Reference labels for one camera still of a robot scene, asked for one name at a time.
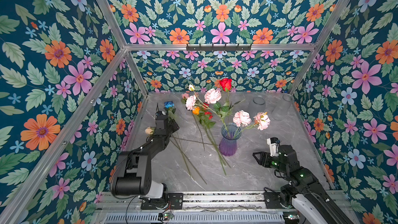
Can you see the blue rose stem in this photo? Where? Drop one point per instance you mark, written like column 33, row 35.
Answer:
column 170, row 109

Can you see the aluminium back crossbar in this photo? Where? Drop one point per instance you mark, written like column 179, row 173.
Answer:
column 218, row 47

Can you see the purple blue glass vase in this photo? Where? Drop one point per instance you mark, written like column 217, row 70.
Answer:
column 230, row 134

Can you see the orange rose stem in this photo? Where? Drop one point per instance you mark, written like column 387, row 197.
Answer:
column 196, row 117

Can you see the red rose stem lying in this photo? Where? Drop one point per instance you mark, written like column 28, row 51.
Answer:
column 207, row 123

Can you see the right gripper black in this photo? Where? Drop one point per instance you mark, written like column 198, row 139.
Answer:
column 264, row 156

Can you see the pink carnation spray stem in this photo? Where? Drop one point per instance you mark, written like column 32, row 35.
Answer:
column 193, row 100

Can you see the red rose stem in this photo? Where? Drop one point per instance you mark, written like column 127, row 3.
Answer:
column 207, row 123
column 225, row 105

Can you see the aluminium frame post left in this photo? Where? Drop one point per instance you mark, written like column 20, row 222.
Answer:
column 121, row 42

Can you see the clear glass vase far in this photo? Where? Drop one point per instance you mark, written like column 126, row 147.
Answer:
column 282, row 107

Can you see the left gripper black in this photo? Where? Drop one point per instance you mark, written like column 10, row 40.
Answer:
column 171, row 123

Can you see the cream peach rose stem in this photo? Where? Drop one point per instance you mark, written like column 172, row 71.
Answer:
column 149, row 131

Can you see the clear ribbed glass vase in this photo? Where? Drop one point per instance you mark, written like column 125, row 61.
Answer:
column 256, row 105

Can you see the aluminium frame post right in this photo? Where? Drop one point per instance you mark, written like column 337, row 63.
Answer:
column 326, row 31

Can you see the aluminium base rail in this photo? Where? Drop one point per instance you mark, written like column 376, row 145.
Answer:
column 220, row 207

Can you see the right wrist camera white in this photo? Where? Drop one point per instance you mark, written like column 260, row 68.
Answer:
column 273, row 144

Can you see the aluminium frame post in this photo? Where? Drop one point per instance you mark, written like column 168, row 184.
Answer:
column 326, row 31
column 121, row 42

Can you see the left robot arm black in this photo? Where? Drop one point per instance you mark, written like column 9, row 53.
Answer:
column 133, row 174

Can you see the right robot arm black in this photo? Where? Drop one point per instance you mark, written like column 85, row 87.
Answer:
column 303, row 191

